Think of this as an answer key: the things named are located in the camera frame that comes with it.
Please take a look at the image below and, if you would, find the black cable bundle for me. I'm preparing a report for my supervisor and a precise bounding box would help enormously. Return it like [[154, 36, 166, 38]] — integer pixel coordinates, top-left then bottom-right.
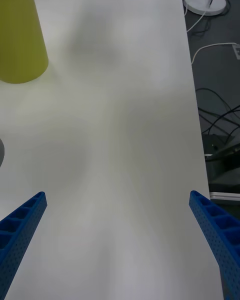
[[196, 87, 240, 136]]

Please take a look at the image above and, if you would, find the black box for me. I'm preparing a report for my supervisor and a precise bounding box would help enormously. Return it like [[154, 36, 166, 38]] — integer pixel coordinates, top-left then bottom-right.
[[201, 133, 240, 193]]

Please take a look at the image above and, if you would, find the white cable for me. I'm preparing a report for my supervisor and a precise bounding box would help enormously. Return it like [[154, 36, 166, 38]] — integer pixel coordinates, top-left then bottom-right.
[[184, 0, 209, 33], [190, 42, 237, 65]]

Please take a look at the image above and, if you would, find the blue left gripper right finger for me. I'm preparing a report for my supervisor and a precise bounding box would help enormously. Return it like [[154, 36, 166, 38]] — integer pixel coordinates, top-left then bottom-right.
[[188, 190, 240, 300]]

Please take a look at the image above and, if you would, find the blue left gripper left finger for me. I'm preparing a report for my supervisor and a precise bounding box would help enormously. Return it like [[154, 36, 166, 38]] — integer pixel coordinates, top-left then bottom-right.
[[0, 191, 48, 300]]

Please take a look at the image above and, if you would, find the grey plastic waste bin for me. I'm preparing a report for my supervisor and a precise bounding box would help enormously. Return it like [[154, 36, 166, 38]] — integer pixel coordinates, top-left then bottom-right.
[[0, 137, 6, 169]]

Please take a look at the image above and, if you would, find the white flat board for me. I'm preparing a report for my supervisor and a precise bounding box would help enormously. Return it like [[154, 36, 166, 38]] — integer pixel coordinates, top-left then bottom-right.
[[209, 191, 240, 202]]

